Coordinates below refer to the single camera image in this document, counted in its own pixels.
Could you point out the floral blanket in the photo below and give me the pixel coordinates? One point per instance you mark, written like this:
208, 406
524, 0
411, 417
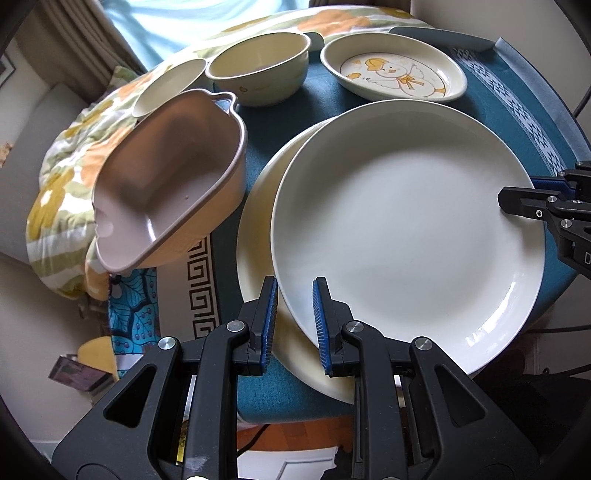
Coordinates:
69, 184

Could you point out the light blue sheer curtain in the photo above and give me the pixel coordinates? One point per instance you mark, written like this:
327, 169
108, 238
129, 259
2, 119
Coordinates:
194, 18

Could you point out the yellow object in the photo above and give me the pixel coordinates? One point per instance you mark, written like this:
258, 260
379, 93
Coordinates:
94, 357

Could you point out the pink heart-shaped dish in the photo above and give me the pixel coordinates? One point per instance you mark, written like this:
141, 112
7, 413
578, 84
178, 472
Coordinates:
161, 184

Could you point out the teal tablecloth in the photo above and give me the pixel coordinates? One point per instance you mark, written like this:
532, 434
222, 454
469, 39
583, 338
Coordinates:
498, 120

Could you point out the beige curtain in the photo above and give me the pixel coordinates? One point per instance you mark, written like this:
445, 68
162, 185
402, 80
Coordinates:
92, 41

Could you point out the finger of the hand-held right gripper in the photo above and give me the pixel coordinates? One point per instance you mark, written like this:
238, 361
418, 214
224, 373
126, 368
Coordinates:
526, 202
551, 183

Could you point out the large white plate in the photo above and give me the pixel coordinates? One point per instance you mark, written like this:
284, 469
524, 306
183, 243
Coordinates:
406, 230

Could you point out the large cream plate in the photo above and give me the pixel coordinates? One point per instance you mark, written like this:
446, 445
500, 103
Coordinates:
258, 240

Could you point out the oval duck print plate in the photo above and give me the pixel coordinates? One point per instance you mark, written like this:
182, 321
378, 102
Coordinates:
392, 71

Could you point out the small cream bowl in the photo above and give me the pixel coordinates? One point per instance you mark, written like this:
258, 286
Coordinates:
166, 87

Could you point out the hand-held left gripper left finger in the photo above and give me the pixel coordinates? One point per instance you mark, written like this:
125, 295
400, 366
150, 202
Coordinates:
267, 323

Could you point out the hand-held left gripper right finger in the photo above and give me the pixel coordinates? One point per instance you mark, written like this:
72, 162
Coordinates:
322, 323

